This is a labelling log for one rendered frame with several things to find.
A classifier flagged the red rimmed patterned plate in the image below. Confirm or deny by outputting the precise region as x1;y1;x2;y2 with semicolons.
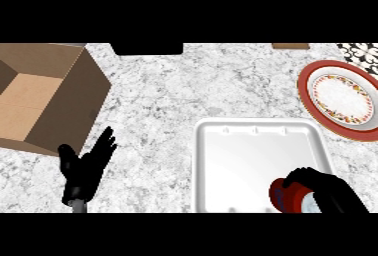
295;59;378;143

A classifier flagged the black white patterned cloth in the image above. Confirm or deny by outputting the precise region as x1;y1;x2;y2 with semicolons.
335;43;378;76

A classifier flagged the red can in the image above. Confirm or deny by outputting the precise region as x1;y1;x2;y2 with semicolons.
267;177;323;214

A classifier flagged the brown wooden block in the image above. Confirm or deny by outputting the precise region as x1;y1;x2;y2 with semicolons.
270;43;311;50

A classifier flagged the brown cardboard box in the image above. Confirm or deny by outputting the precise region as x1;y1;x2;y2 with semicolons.
0;43;113;158

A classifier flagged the white tray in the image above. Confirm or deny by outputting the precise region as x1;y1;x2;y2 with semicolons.
192;117;336;214

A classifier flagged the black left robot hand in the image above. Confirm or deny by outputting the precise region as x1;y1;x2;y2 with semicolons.
56;126;119;206

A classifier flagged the black appliance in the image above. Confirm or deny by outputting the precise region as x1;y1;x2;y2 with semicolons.
107;43;184;57

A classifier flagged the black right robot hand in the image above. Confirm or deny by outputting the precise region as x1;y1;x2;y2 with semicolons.
280;166;370;214

